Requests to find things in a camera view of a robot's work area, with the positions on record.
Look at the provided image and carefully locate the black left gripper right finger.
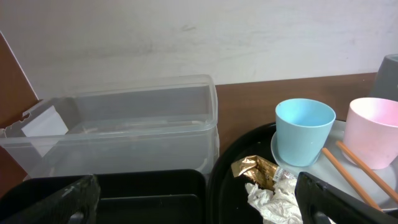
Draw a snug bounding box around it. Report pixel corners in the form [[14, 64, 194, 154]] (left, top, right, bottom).
[[295, 172, 397, 224]]

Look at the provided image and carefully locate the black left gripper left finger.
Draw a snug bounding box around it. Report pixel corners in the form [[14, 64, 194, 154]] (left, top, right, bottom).
[[1, 175, 101, 224]]

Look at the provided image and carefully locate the white tissue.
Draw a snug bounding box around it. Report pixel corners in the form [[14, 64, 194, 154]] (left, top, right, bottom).
[[245, 179, 303, 224]]

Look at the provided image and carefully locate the wooden chopstick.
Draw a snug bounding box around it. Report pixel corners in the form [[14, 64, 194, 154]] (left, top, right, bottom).
[[336, 141, 397, 202], [322, 147, 382, 211]]

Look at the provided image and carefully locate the gold coffee sachet wrapper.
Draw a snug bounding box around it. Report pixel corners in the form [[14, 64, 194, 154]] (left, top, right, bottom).
[[231, 156, 296, 190]]

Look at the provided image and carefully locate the light blue plastic cup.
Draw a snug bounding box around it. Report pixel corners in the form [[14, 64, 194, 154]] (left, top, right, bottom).
[[275, 98, 336, 167]]

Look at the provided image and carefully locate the pink plastic cup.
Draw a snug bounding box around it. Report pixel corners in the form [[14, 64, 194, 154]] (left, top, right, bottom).
[[343, 97, 397, 170]]

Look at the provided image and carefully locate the clear plastic waste bin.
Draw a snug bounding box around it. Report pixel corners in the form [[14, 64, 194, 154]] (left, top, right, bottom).
[[1, 75, 220, 178]]

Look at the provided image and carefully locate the black rectangular tray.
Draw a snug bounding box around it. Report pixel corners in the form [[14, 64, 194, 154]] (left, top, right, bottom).
[[0, 169, 207, 224]]

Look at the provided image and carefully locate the round black serving tray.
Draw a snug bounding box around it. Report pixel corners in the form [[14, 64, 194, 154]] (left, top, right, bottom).
[[206, 121, 398, 224]]

